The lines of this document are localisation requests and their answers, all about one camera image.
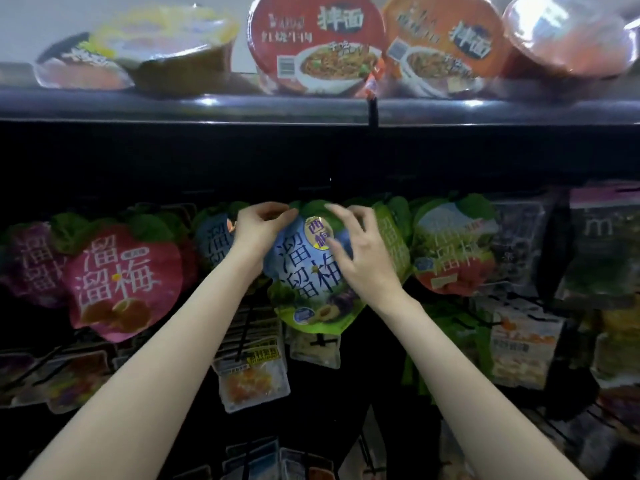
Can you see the person's left hand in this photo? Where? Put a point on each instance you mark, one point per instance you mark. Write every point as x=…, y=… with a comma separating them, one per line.
x=262, y=230

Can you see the person's right hand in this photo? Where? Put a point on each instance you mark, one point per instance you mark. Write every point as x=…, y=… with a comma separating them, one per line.
x=365, y=265

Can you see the blue round snack bag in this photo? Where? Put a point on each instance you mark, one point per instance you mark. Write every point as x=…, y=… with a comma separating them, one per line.
x=300, y=285
x=212, y=240

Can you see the clear white candy packets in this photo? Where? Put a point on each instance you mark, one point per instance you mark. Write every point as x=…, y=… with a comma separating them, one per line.
x=315, y=347

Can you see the green snack pouch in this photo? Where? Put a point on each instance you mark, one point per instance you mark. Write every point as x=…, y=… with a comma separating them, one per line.
x=450, y=330

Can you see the clear yellow-label candy bag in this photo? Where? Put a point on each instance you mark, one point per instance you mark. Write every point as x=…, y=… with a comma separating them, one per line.
x=255, y=380

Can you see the small pink round snack bag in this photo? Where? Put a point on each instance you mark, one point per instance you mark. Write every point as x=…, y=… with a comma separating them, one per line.
x=120, y=285

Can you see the white red-label snack bag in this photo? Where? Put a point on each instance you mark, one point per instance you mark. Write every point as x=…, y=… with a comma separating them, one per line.
x=365, y=450

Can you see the row of small clear pouches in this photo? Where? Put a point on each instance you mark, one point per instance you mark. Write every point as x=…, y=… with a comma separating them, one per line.
x=260, y=463

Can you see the clear colourful-cube candy bag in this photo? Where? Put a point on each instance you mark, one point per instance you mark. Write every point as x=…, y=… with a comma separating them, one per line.
x=75, y=380

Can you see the white yellow banana-chip snack bag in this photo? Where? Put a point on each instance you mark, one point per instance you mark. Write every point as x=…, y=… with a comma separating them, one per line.
x=615, y=355

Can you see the row of small white pouches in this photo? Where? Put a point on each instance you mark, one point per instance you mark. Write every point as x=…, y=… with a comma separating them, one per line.
x=600, y=435

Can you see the person's left forearm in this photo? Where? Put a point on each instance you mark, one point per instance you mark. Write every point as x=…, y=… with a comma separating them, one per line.
x=140, y=395

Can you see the person's right forearm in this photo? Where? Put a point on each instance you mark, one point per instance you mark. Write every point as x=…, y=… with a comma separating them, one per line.
x=480, y=405

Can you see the red noodle packet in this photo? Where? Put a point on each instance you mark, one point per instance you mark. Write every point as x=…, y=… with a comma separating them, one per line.
x=315, y=45

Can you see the yellow lidded bowl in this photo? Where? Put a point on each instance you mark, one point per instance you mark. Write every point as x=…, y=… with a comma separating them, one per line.
x=170, y=45

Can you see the orange noodle bowl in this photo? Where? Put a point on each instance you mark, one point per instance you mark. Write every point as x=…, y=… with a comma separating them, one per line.
x=445, y=45

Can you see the red lidded noodle bowl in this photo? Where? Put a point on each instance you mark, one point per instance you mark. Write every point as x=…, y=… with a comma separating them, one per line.
x=570, y=35

